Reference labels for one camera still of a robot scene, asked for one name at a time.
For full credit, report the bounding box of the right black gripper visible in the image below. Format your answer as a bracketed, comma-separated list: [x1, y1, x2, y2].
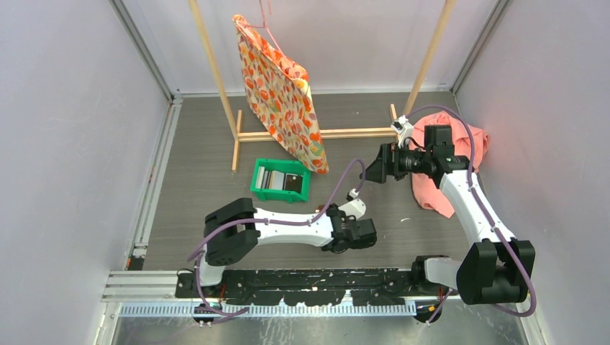
[360, 140, 432, 183]

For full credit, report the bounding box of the green plastic card bin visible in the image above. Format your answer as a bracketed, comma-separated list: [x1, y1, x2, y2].
[250, 158, 311, 203]

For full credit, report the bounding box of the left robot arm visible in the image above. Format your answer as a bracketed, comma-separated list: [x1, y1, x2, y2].
[188, 198, 377, 298]

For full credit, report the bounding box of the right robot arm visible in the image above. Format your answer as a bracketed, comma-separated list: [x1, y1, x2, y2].
[365, 125, 535, 305]

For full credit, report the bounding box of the stack of credit cards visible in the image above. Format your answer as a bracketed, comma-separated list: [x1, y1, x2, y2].
[255, 167, 304, 193]

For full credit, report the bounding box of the pink crumpled cloth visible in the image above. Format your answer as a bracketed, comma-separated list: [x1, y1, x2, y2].
[410, 111, 491, 219]

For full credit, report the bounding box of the floral fabric bag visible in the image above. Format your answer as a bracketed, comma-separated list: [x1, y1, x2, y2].
[232, 14, 329, 174]

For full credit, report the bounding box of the wooden clothes rack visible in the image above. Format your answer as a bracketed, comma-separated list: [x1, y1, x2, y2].
[186, 0, 458, 171]

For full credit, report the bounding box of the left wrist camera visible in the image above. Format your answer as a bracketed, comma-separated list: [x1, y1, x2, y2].
[339, 188, 366, 220]

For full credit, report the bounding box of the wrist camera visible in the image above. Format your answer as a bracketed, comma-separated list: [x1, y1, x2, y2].
[391, 115, 414, 148]
[339, 188, 366, 220]

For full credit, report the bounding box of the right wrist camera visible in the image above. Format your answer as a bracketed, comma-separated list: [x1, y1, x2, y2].
[391, 115, 414, 148]

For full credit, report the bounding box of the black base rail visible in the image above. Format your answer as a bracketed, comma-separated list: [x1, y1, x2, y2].
[202, 268, 447, 306]

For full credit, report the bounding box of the pink wire hanger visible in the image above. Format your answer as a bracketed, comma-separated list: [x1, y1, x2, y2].
[240, 1, 308, 79]

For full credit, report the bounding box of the aluminium frame rail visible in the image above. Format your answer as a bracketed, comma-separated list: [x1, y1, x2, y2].
[102, 269, 459, 323]

